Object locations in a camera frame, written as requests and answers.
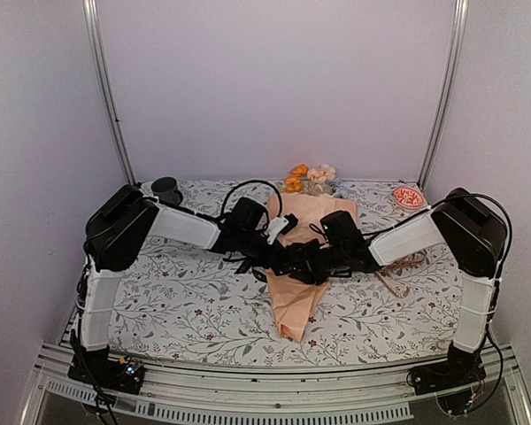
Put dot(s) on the dark grey mug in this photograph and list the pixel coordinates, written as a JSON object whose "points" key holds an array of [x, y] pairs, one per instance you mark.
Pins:
{"points": [[167, 191]]}

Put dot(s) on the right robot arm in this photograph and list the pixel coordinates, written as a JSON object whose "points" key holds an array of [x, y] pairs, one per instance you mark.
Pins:
{"points": [[476, 230]]}

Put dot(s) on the red patterned small dish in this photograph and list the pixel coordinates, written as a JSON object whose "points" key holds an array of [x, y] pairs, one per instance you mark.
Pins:
{"points": [[409, 198]]}

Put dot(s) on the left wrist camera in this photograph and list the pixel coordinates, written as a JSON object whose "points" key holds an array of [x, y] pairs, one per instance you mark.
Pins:
{"points": [[280, 226]]}

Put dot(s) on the tan ribbon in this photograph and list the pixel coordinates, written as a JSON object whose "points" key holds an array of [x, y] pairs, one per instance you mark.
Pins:
{"points": [[389, 275]]}

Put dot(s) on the peach wrapping paper sheet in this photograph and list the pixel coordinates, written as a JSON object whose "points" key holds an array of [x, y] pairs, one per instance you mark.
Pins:
{"points": [[293, 302]]}

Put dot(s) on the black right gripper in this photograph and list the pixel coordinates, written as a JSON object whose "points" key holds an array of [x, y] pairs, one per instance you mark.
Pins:
{"points": [[311, 274]]}

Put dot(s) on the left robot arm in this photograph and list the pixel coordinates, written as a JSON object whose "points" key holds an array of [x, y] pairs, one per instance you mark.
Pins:
{"points": [[163, 281]]}

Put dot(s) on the orange fake flower stem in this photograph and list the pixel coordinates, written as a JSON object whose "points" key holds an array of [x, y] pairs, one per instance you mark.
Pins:
{"points": [[312, 181]]}

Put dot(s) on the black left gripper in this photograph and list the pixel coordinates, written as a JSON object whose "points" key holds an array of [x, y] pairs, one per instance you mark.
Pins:
{"points": [[273, 256]]}

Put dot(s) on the black printed ribbon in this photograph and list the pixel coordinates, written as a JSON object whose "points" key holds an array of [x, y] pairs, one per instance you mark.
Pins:
{"points": [[248, 266]]}

